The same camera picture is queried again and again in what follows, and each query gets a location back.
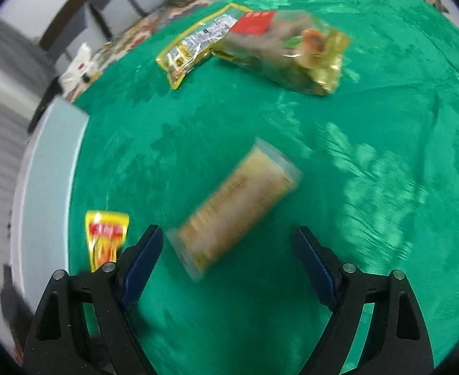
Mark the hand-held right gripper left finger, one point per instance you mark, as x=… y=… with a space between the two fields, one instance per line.
x=141 y=269

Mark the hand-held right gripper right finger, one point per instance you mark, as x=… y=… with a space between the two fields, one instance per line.
x=317 y=269

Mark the large yellow snack packet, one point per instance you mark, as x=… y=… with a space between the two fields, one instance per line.
x=106 y=234

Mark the beige biscuit packet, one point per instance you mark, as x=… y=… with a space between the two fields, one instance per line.
x=233 y=211

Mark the clear red-label snack packet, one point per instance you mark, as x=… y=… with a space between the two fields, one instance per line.
x=276 y=58

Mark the yellow-edged clear snack packet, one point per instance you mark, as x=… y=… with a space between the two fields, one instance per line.
x=198 y=43

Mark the white board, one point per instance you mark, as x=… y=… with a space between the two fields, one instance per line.
x=45 y=187

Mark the green patterned blanket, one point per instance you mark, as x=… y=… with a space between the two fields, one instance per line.
x=331 y=132

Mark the white crumpled bag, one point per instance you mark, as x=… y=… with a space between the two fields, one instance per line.
x=79 y=66

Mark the dark brown headboard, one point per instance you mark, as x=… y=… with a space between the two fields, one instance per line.
x=63 y=15

